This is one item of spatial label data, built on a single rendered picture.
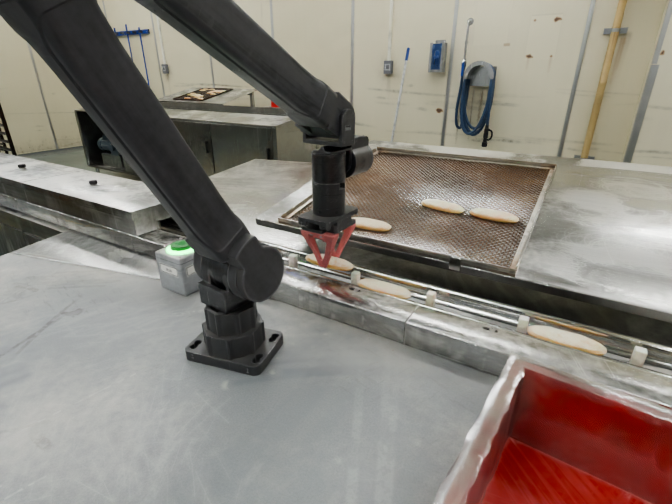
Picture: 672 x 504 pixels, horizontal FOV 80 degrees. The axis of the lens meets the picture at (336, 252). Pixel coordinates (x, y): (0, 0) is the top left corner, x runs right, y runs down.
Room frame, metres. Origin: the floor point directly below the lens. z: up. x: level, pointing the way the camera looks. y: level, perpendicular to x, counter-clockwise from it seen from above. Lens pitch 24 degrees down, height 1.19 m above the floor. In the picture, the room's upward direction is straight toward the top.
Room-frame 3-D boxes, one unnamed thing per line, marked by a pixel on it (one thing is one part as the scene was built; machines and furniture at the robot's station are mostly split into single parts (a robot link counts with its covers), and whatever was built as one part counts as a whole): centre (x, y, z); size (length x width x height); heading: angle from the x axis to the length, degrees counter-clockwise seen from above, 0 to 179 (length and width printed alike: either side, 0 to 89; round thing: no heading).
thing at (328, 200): (0.67, 0.01, 0.99); 0.10 x 0.07 x 0.07; 148
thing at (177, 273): (0.69, 0.28, 0.84); 0.08 x 0.08 x 0.11; 58
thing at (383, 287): (0.61, -0.08, 0.86); 0.10 x 0.04 x 0.01; 58
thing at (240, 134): (4.65, 1.44, 0.51); 3.00 x 1.26 x 1.03; 58
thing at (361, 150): (0.71, -0.01, 1.08); 0.11 x 0.09 x 0.12; 144
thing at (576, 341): (0.47, -0.32, 0.86); 0.10 x 0.04 x 0.01; 58
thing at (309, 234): (0.67, 0.02, 0.92); 0.07 x 0.07 x 0.09; 58
